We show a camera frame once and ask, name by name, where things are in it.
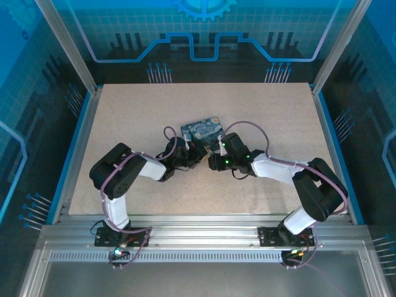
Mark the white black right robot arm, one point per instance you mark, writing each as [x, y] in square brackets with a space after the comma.
[278, 170]

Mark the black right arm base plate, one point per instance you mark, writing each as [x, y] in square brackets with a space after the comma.
[269, 236]

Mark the aluminium frame post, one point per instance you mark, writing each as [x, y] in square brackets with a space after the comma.
[69, 46]
[340, 46]

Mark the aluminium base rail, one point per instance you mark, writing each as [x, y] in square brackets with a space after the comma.
[201, 230]

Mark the blue starry night mat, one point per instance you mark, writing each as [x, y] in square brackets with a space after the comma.
[201, 127]

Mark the aluminium table side rail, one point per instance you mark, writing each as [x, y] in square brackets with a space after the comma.
[325, 123]
[87, 123]

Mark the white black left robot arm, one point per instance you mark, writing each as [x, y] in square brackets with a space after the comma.
[116, 210]

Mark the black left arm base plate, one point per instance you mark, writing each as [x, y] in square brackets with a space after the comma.
[139, 238]

